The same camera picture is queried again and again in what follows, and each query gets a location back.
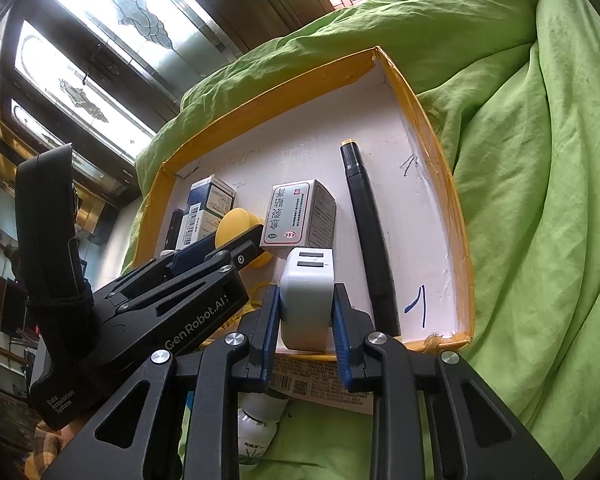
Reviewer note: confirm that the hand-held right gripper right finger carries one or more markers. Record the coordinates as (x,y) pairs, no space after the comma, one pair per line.
(341,340)

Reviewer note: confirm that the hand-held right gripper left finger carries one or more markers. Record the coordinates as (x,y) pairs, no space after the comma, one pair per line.
(271,335)

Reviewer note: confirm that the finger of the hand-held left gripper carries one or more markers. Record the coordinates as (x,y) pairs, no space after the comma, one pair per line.
(220,267)
(195,255)

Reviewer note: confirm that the yellow lidded jar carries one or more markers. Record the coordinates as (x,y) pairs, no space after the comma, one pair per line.
(237,222)

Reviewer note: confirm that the white charger adapter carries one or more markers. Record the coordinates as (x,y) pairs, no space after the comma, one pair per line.
(307,300)

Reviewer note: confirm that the blue and white medicine box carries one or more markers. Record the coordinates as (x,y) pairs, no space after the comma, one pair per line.
(207,200)

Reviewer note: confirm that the white medicine bottle red label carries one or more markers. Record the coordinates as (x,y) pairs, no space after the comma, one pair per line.
(267,402)

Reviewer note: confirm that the white bottle green label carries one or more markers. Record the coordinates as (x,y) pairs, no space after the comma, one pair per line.
(252,440)

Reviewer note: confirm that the long black yellow-tipped pen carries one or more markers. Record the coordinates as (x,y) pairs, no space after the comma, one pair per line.
(367,230)

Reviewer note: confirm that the cardboard tray with yellow tape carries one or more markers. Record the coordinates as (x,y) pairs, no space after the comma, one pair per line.
(330,135)

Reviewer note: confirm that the short black pen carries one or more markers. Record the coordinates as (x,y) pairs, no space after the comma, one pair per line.
(174,227)

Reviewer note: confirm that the orange patterned cloth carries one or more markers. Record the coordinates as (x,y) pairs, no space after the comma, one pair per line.
(45,455)

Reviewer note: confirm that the green blanket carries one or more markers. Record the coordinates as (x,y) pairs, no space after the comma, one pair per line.
(530,210)

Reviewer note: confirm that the wooden glazed door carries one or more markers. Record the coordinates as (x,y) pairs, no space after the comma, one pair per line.
(130,10)

